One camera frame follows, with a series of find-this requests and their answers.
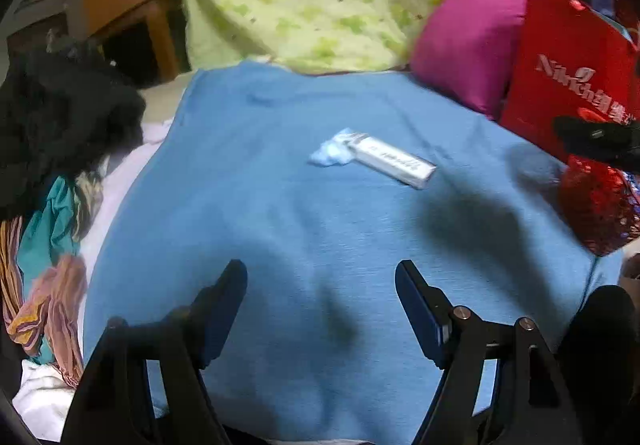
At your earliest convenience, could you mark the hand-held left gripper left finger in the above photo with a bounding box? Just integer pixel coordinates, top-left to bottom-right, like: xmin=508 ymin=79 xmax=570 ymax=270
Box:
xmin=62 ymin=259 xmax=249 ymax=445

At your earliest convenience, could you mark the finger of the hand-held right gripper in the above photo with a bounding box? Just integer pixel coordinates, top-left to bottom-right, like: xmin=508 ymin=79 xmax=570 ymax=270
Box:
xmin=552 ymin=116 xmax=640 ymax=164

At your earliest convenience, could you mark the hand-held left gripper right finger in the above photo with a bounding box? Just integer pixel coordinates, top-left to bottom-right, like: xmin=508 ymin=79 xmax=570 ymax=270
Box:
xmin=394 ymin=260 xmax=584 ymax=445

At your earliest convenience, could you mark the red mesh plastic basket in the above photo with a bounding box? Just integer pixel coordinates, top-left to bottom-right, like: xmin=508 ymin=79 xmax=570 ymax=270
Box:
xmin=557 ymin=154 xmax=640 ymax=258

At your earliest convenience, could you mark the white cigarette box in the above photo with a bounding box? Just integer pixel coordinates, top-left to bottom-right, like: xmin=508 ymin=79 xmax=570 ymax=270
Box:
xmin=344 ymin=129 xmax=438 ymax=190

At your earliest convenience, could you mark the light blue tissue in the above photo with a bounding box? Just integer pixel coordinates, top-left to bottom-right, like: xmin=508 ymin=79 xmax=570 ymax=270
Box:
xmin=308 ymin=129 xmax=357 ymax=168

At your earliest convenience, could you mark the red paper bag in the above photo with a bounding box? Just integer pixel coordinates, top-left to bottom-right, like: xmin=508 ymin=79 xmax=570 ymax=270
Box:
xmin=499 ymin=0 xmax=640 ymax=166

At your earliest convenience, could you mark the blue blanket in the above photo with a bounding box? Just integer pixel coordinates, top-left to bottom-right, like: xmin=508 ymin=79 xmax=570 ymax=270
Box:
xmin=80 ymin=62 xmax=627 ymax=444

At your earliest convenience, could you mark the pink pillow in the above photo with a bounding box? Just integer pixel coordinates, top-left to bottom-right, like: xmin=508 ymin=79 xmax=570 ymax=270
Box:
xmin=410 ymin=0 xmax=529 ymax=118

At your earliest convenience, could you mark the white bed sheet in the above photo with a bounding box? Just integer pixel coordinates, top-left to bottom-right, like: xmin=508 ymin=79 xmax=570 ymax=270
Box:
xmin=12 ymin=75 xmax=193 ymax=442

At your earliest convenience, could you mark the pile of colourful clothes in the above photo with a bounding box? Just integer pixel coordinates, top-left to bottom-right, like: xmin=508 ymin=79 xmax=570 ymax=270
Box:
xmin=0 ymin=217 xmax=89 ymax=389

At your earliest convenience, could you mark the teal garment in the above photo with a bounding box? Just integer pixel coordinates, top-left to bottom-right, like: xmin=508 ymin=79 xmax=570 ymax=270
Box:
xmin=19 ymin=174 xmax=84 ymax=277

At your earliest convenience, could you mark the black fuzzy cloth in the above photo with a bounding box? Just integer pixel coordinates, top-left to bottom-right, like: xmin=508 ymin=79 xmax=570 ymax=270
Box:
xmin=0 ymin=39 xmax=147 ymax=222

